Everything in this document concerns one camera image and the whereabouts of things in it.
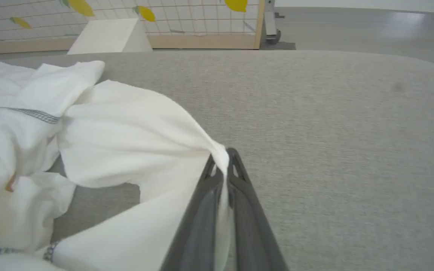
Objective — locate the wooden framed grid screen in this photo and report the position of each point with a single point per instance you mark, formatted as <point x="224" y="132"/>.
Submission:
<point x="202" y="22"/>

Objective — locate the white wedge block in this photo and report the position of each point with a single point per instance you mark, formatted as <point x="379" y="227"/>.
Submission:
<point x="107" y="35"/>

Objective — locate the grey metal stand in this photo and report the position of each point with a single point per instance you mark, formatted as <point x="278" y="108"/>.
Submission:
<point x="271" y="26"/>

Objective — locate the white garment with grey trim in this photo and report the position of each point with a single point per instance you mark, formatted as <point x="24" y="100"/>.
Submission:
<point x="126" y="139"/>

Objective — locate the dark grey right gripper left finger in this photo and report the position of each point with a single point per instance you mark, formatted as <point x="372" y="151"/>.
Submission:
<point x="196" y="229"/>

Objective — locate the grey fabric sofa cushion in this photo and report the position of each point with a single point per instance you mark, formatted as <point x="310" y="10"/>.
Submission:
<point x="333" y="150"/>

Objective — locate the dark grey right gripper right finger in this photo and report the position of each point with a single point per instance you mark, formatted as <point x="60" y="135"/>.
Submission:
<point x="251" y="226"/>

